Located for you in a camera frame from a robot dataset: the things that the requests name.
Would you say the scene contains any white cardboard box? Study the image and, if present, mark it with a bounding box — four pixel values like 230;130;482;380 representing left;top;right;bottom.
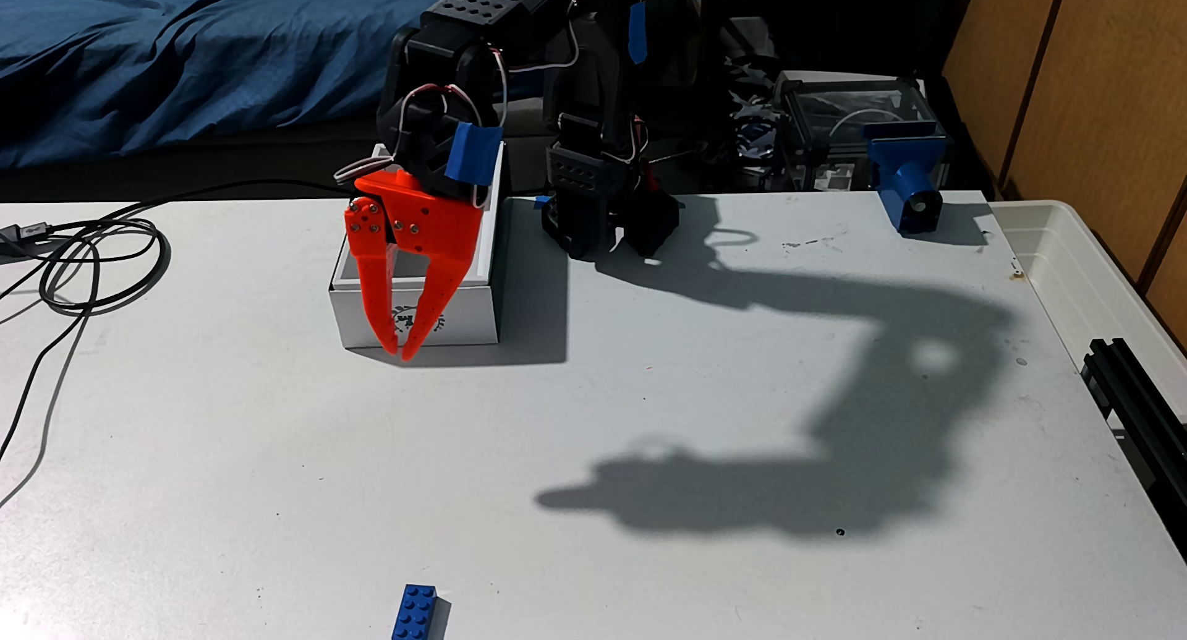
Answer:
328;140;509;350

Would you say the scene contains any black coiled cable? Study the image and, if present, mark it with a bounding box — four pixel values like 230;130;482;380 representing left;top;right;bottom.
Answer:
0;178;363;511

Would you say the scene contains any clear plastic case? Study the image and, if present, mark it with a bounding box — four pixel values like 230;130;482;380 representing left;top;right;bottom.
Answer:
774;69;940;193

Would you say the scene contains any blue toy brick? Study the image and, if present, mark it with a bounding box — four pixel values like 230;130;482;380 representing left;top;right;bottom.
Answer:
391;583;439;640

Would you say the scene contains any grey bed base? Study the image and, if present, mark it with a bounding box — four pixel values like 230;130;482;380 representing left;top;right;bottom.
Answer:
0;97;569;203

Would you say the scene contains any blue printed mount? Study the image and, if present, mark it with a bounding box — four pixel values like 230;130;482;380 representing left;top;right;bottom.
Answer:
864;123;949;236

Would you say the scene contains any black aluminium rail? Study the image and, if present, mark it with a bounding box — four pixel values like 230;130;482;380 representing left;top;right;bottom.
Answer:
1080;338;1187;560

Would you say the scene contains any wooden cabinet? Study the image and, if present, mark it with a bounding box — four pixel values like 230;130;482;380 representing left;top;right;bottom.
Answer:
941;0;1187;354

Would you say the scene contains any blue bed sheet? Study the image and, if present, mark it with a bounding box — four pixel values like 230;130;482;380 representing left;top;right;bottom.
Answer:
0;0;521;170

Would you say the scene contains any white plastic bin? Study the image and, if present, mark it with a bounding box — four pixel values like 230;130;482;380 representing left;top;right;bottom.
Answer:
987;199;1187;409

